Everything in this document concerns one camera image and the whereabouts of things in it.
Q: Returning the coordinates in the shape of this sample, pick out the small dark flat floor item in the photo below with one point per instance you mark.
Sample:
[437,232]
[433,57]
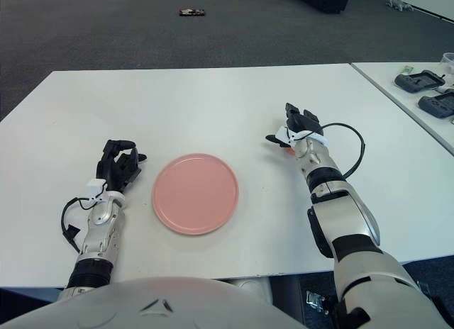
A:
[192,12]

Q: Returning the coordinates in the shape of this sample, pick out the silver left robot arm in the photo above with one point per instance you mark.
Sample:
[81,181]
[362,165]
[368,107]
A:
[99,217]

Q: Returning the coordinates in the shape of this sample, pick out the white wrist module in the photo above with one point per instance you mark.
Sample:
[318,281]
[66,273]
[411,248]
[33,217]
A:
[285,134]
[95,186]

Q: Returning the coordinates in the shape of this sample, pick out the metal bracket on black base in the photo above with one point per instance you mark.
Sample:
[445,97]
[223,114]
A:
[317,300]

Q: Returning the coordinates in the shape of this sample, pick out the small grey robot dog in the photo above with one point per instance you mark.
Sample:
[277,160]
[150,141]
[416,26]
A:
[399,4]

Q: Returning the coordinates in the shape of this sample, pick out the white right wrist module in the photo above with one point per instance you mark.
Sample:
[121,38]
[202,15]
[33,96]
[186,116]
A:
[285,134]

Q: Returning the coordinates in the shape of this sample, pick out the clear plastic container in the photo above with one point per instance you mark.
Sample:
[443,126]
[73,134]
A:
[449,60]

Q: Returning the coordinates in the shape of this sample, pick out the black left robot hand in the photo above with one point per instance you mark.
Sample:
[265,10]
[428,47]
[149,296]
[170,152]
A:
[114,169]

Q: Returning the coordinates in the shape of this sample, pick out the pink round plate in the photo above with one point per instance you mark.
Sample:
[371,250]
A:
[195,194]

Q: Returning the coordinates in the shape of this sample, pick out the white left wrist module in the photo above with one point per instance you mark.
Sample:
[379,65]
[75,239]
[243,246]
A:
[95,186]

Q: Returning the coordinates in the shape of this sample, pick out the dark grey handheld controller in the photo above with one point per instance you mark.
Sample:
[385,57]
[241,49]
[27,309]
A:
[437,105]
[412,82]

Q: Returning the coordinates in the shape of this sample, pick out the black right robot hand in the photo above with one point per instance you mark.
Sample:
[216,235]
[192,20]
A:
[301,121]

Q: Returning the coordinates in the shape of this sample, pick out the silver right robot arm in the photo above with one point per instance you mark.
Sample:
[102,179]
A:
[354,215]

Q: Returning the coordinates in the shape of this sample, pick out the small green packet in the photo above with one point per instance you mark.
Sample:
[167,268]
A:
[408,69]

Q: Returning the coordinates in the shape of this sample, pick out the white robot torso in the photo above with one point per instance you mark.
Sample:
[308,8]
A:
[159,307]

